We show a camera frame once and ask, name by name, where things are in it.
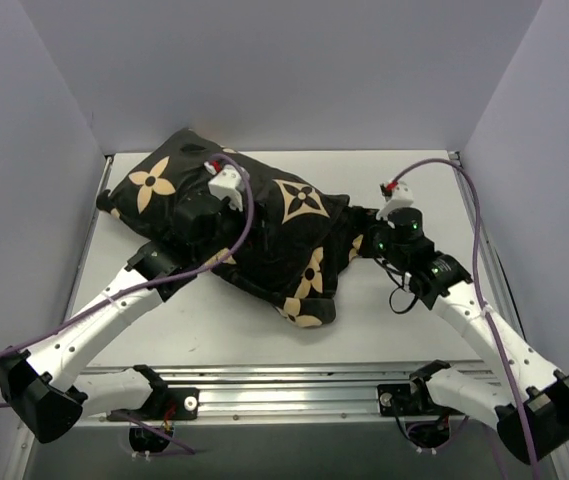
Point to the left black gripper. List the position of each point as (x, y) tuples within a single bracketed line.
[(196, 208)]

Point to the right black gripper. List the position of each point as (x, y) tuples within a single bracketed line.
[(381, 239)]

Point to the black pillowcase with beige flowers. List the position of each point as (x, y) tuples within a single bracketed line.
[(288, 253)]

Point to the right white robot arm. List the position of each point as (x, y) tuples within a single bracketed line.
[(529, 409)]

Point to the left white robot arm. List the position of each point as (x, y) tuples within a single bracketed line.
[(44, 383)]

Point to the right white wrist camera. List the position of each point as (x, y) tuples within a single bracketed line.
[(396, 195)]

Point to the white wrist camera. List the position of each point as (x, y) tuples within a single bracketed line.
[(226, 183), (396, 195)]

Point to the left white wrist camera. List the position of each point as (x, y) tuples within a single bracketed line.
[(226, 183)]

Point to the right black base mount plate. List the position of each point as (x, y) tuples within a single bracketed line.
[(395, 399)]

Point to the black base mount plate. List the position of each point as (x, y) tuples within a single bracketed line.
[(184, 402), (395, 399)]

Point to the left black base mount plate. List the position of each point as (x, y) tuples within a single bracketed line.
[(184, 402)]

